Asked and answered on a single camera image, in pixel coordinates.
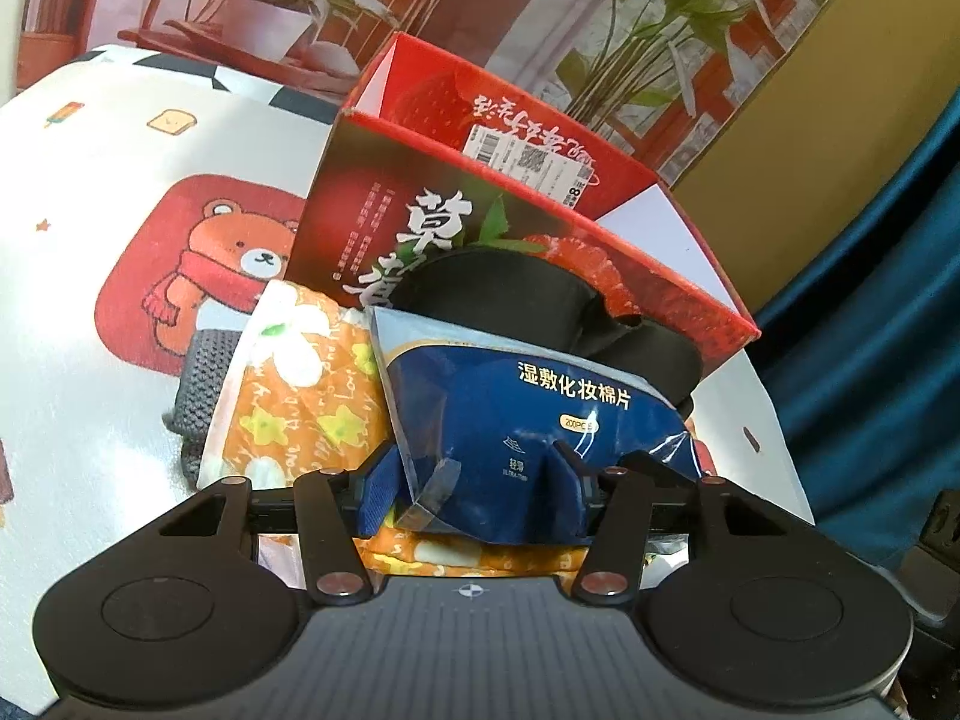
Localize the grey knitted cloth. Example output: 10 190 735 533
165 328 239 490

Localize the red strawberry cardboard box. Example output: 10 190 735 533
286 31 761 377

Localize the blue curtain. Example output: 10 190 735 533
750 101 960 541

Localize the wall poster with plants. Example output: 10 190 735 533
16 0 856 188

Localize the bear printed tablecloth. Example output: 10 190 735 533
0 46 818 713

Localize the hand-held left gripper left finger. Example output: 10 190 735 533
144 446 413 608

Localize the orange floral tissue pack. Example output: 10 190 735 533
201 279 601 580

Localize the blue cotton pad packet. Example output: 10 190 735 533
369 307 691 545

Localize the black eye mask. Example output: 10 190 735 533
391 246 703 415

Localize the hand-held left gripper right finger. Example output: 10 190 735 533
544 441 782 608

